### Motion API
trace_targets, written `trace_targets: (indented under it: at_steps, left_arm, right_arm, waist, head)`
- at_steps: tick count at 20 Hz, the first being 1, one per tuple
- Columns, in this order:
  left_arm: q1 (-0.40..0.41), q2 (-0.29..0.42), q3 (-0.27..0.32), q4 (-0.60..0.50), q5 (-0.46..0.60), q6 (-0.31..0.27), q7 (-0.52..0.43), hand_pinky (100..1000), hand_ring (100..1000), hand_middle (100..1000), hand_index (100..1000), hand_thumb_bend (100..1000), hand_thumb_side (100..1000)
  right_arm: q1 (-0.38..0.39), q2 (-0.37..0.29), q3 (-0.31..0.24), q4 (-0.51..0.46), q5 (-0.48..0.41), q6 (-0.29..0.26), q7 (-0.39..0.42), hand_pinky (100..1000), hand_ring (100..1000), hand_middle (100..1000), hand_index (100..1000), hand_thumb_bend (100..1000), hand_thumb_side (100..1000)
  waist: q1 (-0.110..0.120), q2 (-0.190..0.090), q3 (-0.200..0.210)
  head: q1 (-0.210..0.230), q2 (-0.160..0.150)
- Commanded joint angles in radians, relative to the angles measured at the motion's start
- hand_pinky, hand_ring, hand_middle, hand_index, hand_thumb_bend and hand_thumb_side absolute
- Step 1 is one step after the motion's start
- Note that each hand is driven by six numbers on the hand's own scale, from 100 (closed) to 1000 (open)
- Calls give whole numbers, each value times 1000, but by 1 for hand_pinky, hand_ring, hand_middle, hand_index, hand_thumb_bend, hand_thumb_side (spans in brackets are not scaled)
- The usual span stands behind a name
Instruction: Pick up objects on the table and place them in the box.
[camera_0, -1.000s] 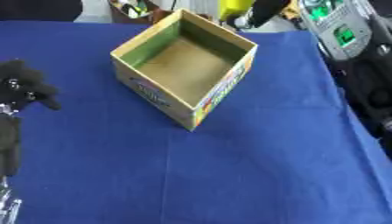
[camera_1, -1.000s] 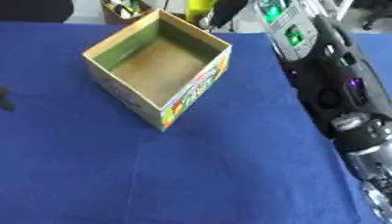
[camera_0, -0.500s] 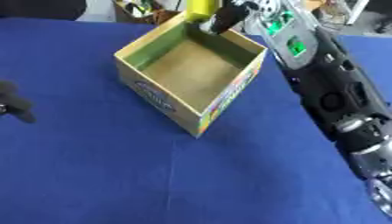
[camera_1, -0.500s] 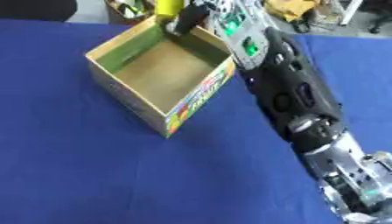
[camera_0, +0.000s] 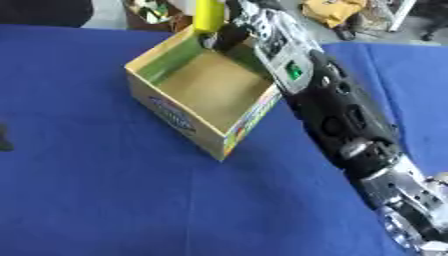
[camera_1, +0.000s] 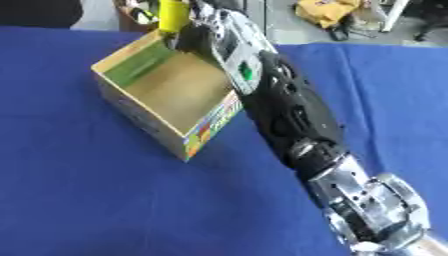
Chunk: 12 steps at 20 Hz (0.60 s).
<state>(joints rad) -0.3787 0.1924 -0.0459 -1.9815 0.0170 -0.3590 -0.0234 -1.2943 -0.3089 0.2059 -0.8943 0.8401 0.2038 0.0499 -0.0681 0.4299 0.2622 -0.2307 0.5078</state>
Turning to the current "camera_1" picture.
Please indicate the brown chair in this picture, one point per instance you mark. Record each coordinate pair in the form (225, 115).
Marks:
(131, 25)

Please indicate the silver and black right robot arm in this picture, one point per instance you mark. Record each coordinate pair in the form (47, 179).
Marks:
(291, 110)

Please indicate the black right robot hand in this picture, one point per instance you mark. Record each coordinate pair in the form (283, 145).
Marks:
(193, 38)

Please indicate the tan cardboard box green inside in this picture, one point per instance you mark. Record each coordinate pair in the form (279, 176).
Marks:
(175, 86)

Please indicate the white furniture leg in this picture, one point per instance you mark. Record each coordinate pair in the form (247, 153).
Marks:
(392, 15)

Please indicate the black chair base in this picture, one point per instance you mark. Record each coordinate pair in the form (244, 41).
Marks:
(431, 20)

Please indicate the yellow bag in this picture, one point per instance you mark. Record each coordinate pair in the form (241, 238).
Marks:
(326, 10)

